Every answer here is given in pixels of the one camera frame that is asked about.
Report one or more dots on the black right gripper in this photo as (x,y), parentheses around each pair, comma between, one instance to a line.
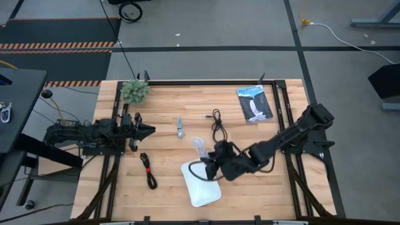
(231,162)

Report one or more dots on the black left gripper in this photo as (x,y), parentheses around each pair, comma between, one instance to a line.
(136,131)

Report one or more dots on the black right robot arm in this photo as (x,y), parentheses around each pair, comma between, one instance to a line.
(290,134)

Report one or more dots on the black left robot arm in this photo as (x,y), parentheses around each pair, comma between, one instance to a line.
(103,131)

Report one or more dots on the white plastic bin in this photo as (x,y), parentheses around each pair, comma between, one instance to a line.
(203,193)

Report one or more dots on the green potted plant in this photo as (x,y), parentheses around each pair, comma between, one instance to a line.
(135,92)

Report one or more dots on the waterfall cover booklet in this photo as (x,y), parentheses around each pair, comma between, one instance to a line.
(253,104)

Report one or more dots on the black round knob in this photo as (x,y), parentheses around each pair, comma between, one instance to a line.
(47,93)

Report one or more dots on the black desk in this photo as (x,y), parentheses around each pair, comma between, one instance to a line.
(18,103)

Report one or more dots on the black hazard-striped floor mat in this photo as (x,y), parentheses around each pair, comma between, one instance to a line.
(56,31)

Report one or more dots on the black caster wheel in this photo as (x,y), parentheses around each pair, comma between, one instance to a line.
(29,204)

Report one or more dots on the white key fob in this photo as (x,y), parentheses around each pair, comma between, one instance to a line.
(5,113)

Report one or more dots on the yellow plug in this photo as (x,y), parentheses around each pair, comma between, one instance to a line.
(305,21)

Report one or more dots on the black box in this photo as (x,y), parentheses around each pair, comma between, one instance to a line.
(386,81)

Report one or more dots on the grey metal table leg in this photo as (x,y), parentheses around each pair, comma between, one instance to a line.
(375,23)

